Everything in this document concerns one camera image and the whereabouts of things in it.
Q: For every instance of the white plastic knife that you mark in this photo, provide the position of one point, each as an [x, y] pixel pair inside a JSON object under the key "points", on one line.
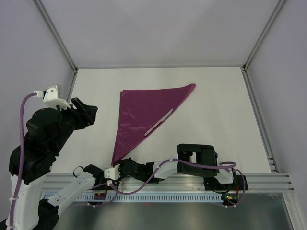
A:
{"points": [[159, 122]]}

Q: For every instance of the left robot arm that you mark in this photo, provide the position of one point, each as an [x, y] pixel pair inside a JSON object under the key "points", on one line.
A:
{"points": [[29, 164]]}

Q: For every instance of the aluminium mounting rail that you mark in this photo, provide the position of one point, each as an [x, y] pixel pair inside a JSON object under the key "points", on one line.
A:
{"points": [[257, 183]]}

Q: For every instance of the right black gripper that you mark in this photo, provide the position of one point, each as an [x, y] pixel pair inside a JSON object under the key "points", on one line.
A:
{"points": [[122, 162]]}

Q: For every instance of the purple cloth napkin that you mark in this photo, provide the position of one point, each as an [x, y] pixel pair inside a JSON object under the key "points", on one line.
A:
{"points": [[139, 110]]}

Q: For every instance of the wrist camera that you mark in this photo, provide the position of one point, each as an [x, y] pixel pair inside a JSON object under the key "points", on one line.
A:
{"points": [[111, 174], [53, 98]]}

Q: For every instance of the right aluminium frame post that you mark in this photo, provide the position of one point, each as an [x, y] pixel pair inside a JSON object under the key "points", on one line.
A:
{"points": [[268, 26]]}

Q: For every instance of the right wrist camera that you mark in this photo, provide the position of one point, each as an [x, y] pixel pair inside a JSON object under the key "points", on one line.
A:
{"points": [[111, 174]]}

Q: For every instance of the white slotted cable duct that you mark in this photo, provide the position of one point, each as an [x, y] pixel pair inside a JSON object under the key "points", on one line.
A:
{"points": [[151, 197]]}

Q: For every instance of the left aluminium frame post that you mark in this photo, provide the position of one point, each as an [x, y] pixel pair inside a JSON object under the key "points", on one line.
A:
{"points": [[50, 25]]}

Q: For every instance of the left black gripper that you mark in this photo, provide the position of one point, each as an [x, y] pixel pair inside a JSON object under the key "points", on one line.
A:
{"points": [[86, 119]]}

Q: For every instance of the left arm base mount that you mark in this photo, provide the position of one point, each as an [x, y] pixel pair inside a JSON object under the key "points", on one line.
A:
{"points": [[101, 187]]}

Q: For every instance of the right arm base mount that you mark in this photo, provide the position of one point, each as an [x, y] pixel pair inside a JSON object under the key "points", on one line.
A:
{"points": [[229, 191]]}

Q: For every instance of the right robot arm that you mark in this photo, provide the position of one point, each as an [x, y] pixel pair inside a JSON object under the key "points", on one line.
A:
{"points": [[190, 159]]}

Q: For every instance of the aluminium frame post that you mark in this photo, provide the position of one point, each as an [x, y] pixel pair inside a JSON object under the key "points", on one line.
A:
{"points": [[50, 25], [268, 26]]}

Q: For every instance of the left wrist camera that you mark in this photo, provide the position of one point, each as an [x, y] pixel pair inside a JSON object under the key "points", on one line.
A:
{"points": [[53, 98]]}

